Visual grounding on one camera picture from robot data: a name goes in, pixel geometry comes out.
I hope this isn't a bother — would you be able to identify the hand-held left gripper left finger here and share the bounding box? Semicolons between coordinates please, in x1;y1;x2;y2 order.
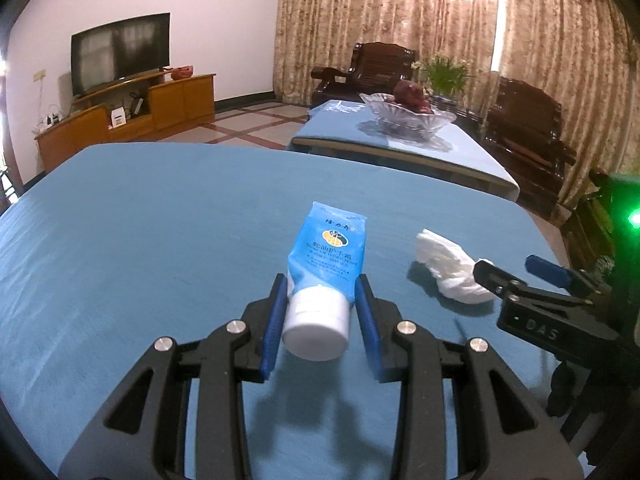
60;272;290;480

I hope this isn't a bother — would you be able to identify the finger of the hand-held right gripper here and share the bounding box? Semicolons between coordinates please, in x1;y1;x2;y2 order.
525;255;609;297
472;259;593;311

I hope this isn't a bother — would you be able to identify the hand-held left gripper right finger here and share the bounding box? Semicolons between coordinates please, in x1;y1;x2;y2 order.
352;274;586;480

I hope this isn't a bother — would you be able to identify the white tissue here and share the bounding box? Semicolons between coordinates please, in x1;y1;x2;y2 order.
416;228;498;306

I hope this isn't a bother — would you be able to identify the blue cream tube white cap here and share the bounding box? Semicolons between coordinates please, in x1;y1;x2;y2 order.
281;201;369;361

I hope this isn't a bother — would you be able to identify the coffee table with blue cloth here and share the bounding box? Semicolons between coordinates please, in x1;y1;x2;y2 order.
290;100;518;188

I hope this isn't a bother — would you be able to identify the dark wooden armchair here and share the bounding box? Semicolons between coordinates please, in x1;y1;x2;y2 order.
311;42;418;108
482;76;577;221

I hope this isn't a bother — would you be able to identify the glass fruit bowl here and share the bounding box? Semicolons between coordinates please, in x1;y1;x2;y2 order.
359;92;457;139

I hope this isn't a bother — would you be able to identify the large red fruit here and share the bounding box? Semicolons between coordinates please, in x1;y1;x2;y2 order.
392;79;426;107

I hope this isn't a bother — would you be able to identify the potted flowering plant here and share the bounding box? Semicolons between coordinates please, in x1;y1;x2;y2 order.
412;52;473;100

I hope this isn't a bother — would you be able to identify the patterned beige curtain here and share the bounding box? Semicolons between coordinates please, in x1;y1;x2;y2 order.
272;0;500;111
497;0;632;211

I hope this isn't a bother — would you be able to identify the wooden television cabinet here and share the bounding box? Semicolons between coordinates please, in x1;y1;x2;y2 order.
34;72;217;173

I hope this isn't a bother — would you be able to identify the flat screen television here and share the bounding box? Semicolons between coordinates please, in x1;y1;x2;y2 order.
70;12;171;98

